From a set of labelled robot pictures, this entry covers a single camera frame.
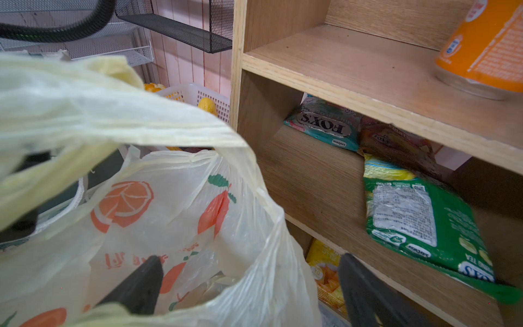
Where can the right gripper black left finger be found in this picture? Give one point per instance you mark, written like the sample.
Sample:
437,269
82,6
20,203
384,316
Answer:
139,292

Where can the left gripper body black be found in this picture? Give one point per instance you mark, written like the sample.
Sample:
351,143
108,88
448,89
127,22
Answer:
42,180

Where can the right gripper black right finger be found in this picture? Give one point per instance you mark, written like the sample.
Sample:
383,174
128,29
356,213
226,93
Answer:
370,302

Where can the yellow plastic bag orange print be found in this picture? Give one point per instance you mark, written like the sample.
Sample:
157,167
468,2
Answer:
189,191

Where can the yellow chips packet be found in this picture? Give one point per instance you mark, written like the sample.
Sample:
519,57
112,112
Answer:
324,263

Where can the green snack packet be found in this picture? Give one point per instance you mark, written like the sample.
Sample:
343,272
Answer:
427,222

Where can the red brown candy packet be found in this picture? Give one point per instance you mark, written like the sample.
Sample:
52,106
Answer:
397,146

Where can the teal candy packet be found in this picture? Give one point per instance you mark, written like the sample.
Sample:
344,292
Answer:
327,122

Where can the white plastic fruit basket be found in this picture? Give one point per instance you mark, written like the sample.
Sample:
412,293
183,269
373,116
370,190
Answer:
193,93

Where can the black mesh basket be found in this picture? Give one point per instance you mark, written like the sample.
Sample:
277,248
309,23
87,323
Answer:
215,38

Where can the orange soda can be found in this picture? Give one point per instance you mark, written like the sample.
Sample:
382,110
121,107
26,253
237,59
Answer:
484,55

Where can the white wire rack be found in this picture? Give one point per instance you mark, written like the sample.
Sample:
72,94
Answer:
116,38

